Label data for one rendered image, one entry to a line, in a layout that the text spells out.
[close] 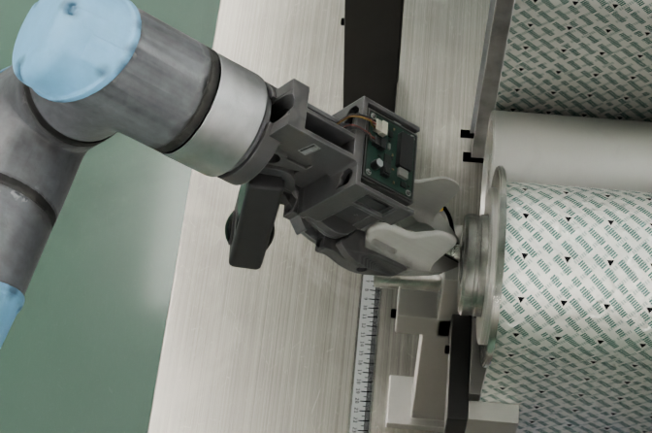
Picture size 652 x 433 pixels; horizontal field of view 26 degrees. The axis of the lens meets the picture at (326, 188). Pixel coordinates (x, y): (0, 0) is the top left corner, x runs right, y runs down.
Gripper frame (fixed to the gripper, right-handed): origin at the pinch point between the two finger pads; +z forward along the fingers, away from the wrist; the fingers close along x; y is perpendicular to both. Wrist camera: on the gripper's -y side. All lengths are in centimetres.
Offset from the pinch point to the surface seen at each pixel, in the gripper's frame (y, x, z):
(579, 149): 6.7, 10.3, 8.4
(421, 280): -4.8, 0.4, 2.9
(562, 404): 0.6, -7.9, 13.3
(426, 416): -23.7, 0.1, 21.3
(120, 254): -127, 64, 41
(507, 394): -1.4, -7.9, 9.4
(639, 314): 12.9, -6.5, 7.4
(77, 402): -129, 36, 39
